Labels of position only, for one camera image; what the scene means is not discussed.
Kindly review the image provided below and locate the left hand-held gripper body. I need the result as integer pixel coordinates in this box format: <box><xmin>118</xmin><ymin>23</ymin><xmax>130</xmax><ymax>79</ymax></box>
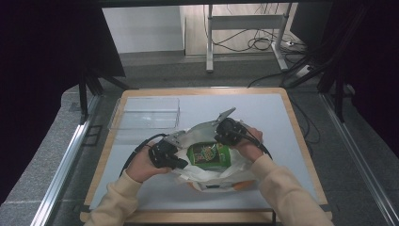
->
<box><xmin>148</xmin><ymin>130</ymin><xmax>189</xmax><ymax>170</ymax></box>

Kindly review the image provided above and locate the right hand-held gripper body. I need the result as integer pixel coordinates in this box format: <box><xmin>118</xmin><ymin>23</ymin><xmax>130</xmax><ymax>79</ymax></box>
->
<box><xmin>213</xmin><ymin>107</ymin><xmax>248</xmax><ymax>147</ymax></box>

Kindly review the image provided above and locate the green snack packet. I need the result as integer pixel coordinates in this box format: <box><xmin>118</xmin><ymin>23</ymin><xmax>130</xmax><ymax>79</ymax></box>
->
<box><xmin>186</xmin><ymin>141</ymin><xmax>232</xmax><ymax>171</ymax></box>

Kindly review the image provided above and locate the cream patterned canvas tote bag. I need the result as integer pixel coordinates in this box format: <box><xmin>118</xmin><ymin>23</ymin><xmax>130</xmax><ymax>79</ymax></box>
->
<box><xmin>171</xmin><ymin>118</ymin><xmax>262</xmax><ymax>193</ymax></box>

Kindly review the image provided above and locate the clear plastic box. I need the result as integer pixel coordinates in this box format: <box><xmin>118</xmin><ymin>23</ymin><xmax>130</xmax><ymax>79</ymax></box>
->
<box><xmin>107</xmin><ymin>96</ymin><xmax>182</xmax><ymax>145</ymax></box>

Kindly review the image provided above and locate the person's right hand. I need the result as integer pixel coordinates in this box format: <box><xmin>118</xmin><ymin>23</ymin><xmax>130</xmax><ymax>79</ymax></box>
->
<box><xmin>232</xmin><ymin>126</ymin><xmax>266</xmax><ymax>163</ymax></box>

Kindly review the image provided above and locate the person's left hand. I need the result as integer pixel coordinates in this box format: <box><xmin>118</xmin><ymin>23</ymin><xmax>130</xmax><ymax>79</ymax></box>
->
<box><xmin>125</xmin><ymin>141</ymin><xmax>173</xmax><ymax>184</ymax></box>

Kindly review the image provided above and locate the white power strip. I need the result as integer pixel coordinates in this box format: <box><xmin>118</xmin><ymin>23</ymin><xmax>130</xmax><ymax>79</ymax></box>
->
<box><xmin>295</xmin><ymin>64</ymin><xmax>314</xmax><ymax>79</ymax></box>

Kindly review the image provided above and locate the black metal stand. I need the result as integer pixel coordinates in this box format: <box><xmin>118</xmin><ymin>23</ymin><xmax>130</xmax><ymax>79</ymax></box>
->
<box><xmin>281</xmin><ymin>46</ymin><xmax>356</xmax><ymax>123</ymax></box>
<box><xmin>78</xmin><ymin>67</ymin><xmax>130</xmax><ymax>125</ymax></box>

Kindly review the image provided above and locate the dark curtain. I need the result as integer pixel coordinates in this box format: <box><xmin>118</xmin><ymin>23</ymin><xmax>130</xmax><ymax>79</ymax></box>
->
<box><xmin>0</xmin><ymin>0</ymin><xmax>127</xmax><ymax>205</ymax></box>
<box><xmin>290</xmin><ymin>0</ymin><xmax>399</xmax><ymax>158</ymax></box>

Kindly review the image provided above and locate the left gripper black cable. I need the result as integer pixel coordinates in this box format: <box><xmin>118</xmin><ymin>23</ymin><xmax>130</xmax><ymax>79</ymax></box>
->
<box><xmin>120</xmin><ymin>133</ymin><xmax>168</xmax><ymax>177</ymax></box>

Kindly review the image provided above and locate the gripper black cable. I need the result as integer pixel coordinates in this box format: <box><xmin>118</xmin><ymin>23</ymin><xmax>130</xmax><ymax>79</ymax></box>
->
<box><xmin>240</xmin><ymin>123</ymin><xmax>274</xmax><ymax>160</ymax></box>
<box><xmin>120</xmin><ymin>133</ymin><xmax>168</xmax><ymax>177</ymax></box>

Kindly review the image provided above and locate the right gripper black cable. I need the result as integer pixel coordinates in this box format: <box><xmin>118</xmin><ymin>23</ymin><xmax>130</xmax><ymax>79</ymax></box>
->
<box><xmin>240</xmin><ymin>123</ymin><xmax>274</xmax><ymax>160</ymax></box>

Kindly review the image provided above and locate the tangle of black floor cables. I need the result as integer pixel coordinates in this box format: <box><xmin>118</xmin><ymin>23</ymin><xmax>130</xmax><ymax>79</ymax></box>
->
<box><xmin>212</xmin><ymin>27</ymin><xmax>309</xmax><ymax>55</ymax></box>

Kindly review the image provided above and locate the aluminium rail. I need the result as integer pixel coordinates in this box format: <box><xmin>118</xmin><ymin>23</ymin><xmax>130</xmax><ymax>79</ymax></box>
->
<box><xmin>30</xmin><ymin>93</ymin><xmax>102</xmax><ymax>226</ymax></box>
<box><xmin>319</xmin><ymin>92</ymin><xmax>399</xmax><ymax>226</ymax></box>

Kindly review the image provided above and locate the white metal desk frame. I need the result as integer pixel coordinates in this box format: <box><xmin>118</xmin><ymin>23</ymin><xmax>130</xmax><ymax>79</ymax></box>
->
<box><xmin>205</xmin><ymin>3</ymin><xmax>294</xmax><ymax>73</ymax></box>

